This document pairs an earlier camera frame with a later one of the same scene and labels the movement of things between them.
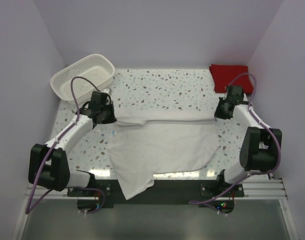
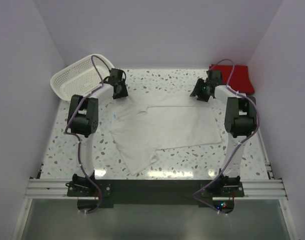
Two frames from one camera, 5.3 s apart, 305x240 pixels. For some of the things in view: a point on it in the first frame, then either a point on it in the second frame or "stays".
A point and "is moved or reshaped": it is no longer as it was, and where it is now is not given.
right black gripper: [218, 114] to [197, 91]
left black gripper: [109, 104] to [124, 93]
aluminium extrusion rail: [258, 189] stays
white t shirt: [145, 143] is moved or reshaped
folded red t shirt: [223, 74] stays
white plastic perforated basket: [98, 69] stays
